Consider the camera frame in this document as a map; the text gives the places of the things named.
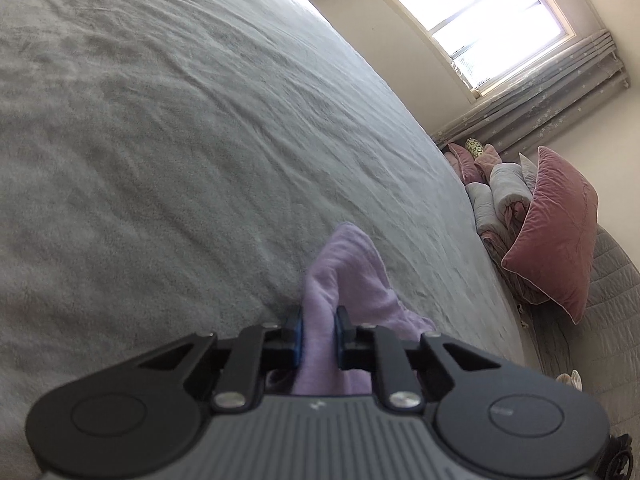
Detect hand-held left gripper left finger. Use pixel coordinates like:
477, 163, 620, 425
137, 307, 305, 408

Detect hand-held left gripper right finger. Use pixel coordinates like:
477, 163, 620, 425
335, 306, 501, 411

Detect purple pants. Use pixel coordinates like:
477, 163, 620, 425
292, 222, 438, 396

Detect small pink pillow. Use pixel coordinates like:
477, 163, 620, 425
445, 142, 501, 183

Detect folded grey quilt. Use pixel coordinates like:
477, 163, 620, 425
465, 152, 551, 306

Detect large pink pillow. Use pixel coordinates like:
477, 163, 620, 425
501, 146, 600, 324

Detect white folded garment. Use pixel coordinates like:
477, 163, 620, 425
557, 369, 584, 392

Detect grey quilted headboard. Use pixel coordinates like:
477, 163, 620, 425
522, 225, 640, 441

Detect grey patterned curtain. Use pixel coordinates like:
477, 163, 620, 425
431, 30, 628, 158

